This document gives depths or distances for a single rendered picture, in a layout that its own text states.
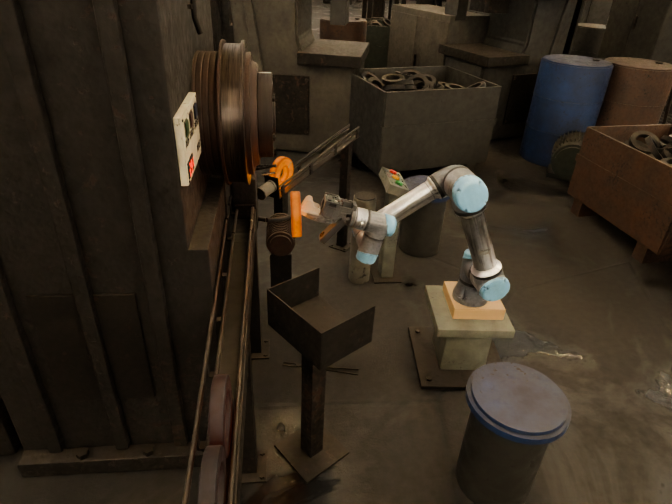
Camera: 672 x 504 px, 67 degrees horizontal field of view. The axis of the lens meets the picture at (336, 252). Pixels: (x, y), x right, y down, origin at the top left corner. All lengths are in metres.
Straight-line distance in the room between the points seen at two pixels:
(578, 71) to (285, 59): 2.40
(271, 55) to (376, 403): 3.14
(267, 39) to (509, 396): 3.51
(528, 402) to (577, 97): 3.47
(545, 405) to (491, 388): 0.16
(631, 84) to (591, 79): 0.38
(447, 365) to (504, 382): 0.61
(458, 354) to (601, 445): 0.63
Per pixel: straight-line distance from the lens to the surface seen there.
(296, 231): 1.69
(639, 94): 5.08
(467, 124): 4.27
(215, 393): 1.18
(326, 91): 4.46
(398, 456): 2.04
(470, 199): 1.78
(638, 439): 2.44
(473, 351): 2.32
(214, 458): 1.09
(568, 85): 4.81
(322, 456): 2.00
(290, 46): 4.45
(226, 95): 1.58
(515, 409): 1.70
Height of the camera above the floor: 1.61
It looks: 31 degrees down
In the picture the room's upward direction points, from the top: 3 degrees clockwise
